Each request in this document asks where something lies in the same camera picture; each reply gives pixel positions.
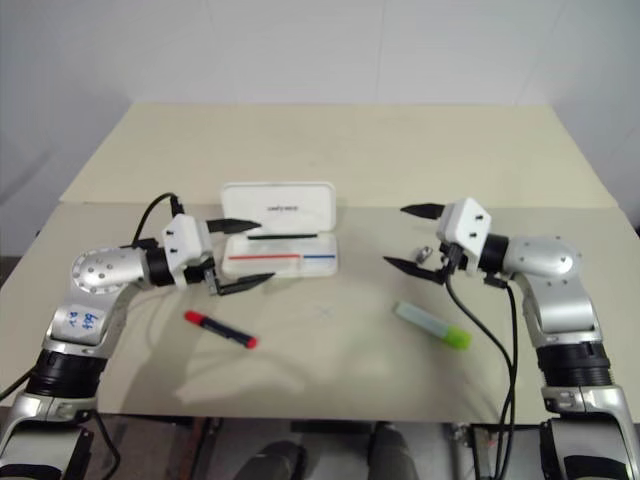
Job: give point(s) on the small silver metal object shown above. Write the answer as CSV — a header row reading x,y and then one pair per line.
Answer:
x,y
424,254

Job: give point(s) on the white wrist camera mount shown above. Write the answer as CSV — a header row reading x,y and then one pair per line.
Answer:
x,y
465,225
185,240

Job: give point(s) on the dark rounded shape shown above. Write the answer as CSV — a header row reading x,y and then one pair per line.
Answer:
x,y
270,462

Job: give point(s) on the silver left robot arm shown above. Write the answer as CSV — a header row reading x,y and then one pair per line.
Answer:
x,y
100,272

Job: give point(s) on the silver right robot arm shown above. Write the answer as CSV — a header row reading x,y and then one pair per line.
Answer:
x,y
542,260

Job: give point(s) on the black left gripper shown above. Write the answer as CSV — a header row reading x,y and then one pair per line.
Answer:
x,y
197,274

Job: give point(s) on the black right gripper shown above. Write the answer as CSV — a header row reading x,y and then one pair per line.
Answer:
x,y
452,260

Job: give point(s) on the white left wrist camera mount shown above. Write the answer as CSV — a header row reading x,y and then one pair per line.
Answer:
x,y
185,240

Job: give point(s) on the white open pencil case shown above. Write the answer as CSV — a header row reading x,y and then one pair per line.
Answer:
x,y
280,207

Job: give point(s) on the white sticker blue handwriting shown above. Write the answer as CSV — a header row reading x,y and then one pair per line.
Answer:
x,y
80,322

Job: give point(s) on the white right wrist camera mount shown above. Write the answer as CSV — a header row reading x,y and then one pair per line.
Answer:
x,y
465,225

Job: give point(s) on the red and black marker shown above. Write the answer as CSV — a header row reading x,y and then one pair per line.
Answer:
x,y
220,328

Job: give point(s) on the pale stick with green cap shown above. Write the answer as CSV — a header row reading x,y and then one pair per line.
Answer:
x,y
432,324

